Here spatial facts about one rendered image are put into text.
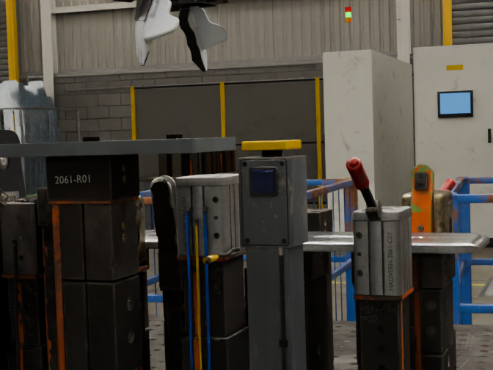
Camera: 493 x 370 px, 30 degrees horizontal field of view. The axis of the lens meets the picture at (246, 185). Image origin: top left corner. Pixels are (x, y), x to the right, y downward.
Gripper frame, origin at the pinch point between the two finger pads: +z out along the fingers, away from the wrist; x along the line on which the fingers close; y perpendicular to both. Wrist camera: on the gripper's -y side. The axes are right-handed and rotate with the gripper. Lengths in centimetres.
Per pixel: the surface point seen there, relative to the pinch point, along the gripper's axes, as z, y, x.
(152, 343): 56, -53, 69
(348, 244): 25.6, 14.7, 24.7
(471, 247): 26, 32, 28
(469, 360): 55, 17, 79
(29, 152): 10.4, -15.3, -10.7
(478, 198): 32, -15, 209
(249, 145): 10.2, 13.4, -2.8
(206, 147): 10.2, 7.7, -3.8
